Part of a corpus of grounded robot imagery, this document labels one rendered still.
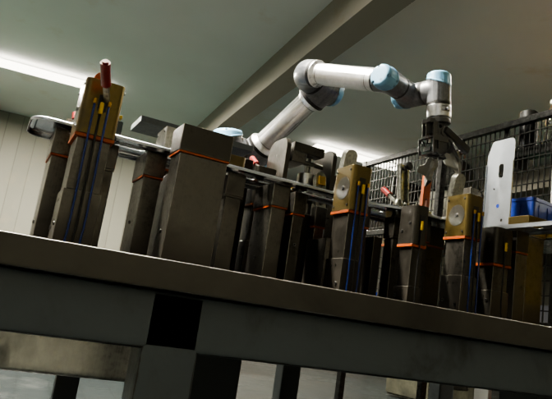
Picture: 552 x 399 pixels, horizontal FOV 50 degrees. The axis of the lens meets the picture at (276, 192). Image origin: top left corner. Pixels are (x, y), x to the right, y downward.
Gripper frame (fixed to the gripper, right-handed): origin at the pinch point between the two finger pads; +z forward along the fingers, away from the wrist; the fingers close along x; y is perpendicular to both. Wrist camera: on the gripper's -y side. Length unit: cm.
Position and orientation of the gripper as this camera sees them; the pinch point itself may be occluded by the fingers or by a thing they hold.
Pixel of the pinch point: (443, 184)
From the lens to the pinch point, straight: 188.7
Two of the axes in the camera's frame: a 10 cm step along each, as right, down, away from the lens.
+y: -9.0, -1.2, -4.3
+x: 4.4, -1.2, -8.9
